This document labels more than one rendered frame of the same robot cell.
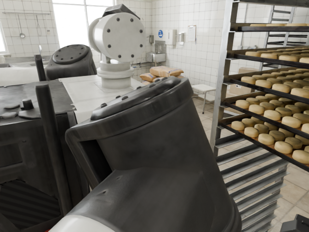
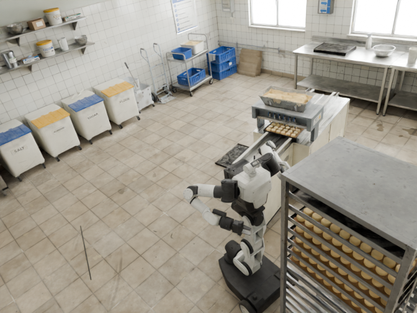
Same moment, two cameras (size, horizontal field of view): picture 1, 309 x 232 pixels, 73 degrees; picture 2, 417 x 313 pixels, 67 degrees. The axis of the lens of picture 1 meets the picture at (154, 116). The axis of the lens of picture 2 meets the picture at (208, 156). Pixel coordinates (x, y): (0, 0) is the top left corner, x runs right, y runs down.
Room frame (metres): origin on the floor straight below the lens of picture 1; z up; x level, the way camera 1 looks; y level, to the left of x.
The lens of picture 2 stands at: (-0.07, -1.66, 2.84)
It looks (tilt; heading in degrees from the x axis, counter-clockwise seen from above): 35 degrees down; 85
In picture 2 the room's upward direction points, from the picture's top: 9 degrees counter-clockwise
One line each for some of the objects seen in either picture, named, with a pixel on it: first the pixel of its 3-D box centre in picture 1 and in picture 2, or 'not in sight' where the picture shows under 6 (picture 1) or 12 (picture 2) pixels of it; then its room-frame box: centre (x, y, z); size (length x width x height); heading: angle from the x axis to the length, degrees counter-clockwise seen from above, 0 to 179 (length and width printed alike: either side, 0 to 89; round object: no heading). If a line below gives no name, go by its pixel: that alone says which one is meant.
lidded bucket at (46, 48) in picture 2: not in sight; (46, 48); (-1.95, 3.94, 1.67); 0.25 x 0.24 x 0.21; 36
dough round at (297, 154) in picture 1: (302, 156); not in sight; (0.53, -0.45, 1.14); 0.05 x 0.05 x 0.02
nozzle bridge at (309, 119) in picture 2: not in sight; (286, 118); (1.14, 1.41, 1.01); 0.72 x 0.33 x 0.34; 132
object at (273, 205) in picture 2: not in sight; (265, 181); (0.76, 1.07, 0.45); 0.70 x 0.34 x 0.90; 42
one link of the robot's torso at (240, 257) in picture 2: not in sight; (247, 261); (0.30, 0.19, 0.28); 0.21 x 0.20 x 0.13; 118
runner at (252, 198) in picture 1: (250, 199); not in sight; (0.91, -0.54, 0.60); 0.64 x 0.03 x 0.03; 118
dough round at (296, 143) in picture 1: (293, 142); not in sight; (0.62, -0.47, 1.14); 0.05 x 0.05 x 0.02
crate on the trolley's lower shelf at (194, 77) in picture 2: not in sight; (191, 76); (0.39, 5.26, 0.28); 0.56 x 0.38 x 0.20; 44
